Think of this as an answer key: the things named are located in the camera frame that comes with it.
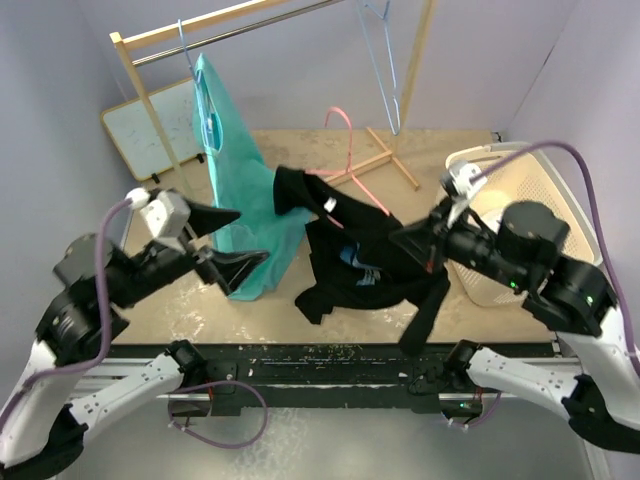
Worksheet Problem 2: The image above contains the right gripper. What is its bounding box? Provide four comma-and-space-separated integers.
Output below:
389, 194, 528, 289

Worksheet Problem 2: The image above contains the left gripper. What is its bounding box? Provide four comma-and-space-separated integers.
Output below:
111, 192, 270, 307

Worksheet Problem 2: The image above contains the black t shirt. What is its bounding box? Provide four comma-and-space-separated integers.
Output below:
273, 165, 451, 356

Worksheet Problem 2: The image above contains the teal t shirt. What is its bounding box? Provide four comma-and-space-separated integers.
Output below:
192, 54, 310, 301

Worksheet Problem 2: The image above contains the pink hanger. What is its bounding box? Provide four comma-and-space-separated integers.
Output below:
306, 106, 391, 216

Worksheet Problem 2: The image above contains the blue hanger of teal shirt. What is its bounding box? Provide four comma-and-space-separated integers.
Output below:
177, 19, 223, 154

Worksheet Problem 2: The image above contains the blue hanger of white shirt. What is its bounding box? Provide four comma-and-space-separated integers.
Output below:
356, 1, 402, 136

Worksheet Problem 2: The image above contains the white t shirt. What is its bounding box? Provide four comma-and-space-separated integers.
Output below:
479, 208, 504, 235

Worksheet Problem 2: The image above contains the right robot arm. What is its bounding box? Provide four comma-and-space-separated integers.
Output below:
390, 199, 639, 454

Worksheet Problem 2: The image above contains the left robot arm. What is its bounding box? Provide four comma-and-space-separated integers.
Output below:
1, 190, 268, 479

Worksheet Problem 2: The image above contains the cream laundry basket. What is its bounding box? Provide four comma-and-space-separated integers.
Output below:
444, 141, 605, 308

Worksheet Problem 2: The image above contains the small whiteboard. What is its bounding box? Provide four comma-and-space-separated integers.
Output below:
101, 79, 205, 181

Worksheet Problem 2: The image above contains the wooden clothes rack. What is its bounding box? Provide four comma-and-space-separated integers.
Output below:
110, 0, 437, 191

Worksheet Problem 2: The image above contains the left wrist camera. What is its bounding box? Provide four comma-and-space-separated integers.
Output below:
125, 188, 191, 253

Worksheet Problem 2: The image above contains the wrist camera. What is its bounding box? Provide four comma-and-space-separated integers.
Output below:
125, 188, 191, 253
440, 160, 487, 227

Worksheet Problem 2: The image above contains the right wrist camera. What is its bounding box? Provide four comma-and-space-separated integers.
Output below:
440, 160, 487, 227

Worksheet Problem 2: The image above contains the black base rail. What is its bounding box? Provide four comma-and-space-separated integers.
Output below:
104, 342, 556, 416

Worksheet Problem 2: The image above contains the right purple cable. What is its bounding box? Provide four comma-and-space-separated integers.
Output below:
472, 141, 640, 361

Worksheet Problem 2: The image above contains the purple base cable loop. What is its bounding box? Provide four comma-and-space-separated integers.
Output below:
167, 378, 269, 449

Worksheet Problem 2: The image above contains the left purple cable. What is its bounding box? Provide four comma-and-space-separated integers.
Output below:
0, 199, 136, 416

